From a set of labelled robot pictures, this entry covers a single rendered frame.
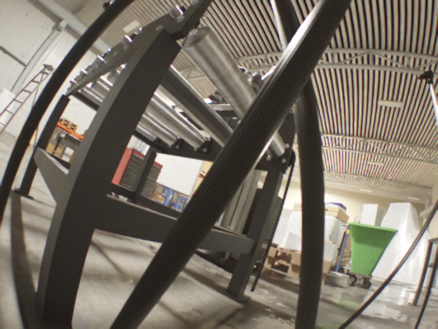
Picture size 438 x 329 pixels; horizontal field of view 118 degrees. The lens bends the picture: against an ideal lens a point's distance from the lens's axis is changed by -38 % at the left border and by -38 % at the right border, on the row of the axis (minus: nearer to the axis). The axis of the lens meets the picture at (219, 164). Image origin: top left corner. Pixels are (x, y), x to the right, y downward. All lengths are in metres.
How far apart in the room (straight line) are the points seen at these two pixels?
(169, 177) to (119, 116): 5.83
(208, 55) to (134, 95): 0.29
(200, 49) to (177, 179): 5.81
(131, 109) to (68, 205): 0.23
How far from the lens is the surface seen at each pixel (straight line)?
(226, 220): 2.28
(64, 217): 0.44
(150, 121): 1.55
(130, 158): 3.53
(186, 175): 6.43
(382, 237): 3.19
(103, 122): 0.43
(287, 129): 1.35
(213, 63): 0.69
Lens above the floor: 0.38
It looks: 14 degrees up
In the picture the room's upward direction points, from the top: 20 degrees clockwise
